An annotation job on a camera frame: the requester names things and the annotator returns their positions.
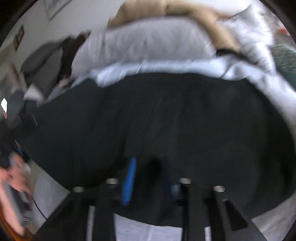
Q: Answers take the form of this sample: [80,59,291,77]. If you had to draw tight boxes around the white pillow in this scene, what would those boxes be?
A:
[72,17,216,77]

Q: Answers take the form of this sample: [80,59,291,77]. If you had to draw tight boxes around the light plaid bed duvet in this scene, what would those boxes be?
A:
[30,55,296,241]

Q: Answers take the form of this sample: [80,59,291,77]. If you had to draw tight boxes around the tan fleece blanket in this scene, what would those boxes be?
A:
[107,1,240,53]

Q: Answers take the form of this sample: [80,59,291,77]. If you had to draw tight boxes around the person's left hand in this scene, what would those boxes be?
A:
[1,153,31,237]

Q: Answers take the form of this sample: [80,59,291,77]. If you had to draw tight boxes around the black button-up coat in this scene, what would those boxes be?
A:
[18,73,295,227]

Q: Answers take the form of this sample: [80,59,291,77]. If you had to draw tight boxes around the green coral pattern cushion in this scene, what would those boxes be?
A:
[270,44,296,89]

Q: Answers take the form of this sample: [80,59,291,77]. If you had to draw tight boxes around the framed wall picture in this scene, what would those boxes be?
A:
[44,0,72,21]

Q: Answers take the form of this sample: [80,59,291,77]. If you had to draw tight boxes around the grey patterned pillow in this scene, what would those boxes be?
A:
[222,4,276,75]

